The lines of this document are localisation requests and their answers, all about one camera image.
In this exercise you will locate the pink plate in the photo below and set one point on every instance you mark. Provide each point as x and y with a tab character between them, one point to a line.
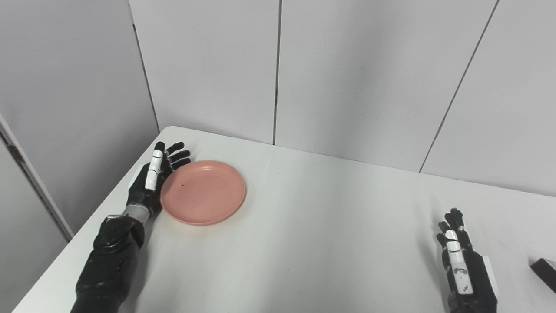
203	192

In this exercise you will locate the chocolate cake slice with fruit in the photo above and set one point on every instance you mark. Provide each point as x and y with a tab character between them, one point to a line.
545	271

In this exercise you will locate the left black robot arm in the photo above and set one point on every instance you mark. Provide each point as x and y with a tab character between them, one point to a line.
110	261

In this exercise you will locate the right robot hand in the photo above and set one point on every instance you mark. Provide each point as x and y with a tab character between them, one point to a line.
467	269

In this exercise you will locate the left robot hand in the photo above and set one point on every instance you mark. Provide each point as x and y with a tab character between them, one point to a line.
152	178

